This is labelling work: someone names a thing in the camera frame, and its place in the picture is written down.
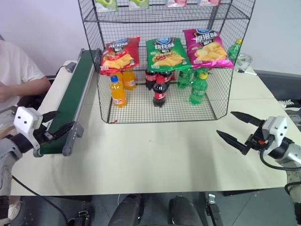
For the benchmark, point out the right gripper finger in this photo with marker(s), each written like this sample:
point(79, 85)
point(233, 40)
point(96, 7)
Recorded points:
point(249, 119)
point(235, 142)

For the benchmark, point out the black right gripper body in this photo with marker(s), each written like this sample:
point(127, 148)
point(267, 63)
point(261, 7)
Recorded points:
point(257, 142)

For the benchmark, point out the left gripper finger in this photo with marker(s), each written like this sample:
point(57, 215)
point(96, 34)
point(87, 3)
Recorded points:
point(49, 115)
point(62, 130)

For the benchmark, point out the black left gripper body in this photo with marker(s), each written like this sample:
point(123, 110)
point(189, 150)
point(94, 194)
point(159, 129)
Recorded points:
point(42, 135)

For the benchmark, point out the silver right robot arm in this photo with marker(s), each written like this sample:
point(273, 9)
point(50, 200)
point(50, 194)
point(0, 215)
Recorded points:
point(288, 153)

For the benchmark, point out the person's bare forearm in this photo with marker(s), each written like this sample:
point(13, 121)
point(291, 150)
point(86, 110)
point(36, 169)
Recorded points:
point(26, 88)

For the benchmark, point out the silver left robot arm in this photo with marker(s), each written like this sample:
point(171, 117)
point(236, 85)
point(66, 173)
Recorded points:
point(9, 150)

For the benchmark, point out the green conveyor belt unit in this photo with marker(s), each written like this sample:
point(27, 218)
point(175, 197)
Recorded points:
point(70, 94)

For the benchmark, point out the black white marker pen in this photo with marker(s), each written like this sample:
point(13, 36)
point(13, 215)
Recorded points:
point(247, 72)

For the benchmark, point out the green soda bottle yellow cap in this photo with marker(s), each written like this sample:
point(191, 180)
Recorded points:
point(234, 51)
point(198, 90)

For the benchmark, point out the clear plastic bag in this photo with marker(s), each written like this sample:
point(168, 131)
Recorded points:
point(244, 60)

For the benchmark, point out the person in white shirt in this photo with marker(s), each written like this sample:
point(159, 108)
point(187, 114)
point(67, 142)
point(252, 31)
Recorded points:
point(16, 66)

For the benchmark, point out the orange soda bottle blue cap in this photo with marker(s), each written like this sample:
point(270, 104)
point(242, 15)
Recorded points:
point(117, 91)

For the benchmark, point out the magenta potato chips bag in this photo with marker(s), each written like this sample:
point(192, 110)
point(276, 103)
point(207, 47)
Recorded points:
point(207, 49)

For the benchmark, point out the dark rounded shape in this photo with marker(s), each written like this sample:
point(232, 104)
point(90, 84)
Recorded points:
point(182, 212)
point(127, 212)

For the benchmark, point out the cola bottle red cap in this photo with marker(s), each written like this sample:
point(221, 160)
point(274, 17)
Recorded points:
point(160, 94)

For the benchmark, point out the red potato chips bag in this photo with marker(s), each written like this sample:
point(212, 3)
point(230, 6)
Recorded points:
point(120, 54)

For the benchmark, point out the green potato chips bag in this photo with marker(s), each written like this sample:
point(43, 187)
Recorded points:
point(164, 54)

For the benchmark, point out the pink snack box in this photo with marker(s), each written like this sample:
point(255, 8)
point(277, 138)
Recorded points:
point(176, 2)
point(209, 2)

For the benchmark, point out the green snack box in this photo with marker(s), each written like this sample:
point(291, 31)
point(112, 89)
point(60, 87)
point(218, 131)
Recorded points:
point(106, 4)
point(139, 3)

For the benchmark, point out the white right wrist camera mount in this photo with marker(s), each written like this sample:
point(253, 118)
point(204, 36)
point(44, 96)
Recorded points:
point(277, 129)

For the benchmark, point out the grey table leg bracket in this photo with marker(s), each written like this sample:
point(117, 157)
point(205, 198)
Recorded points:
point(212, 207)

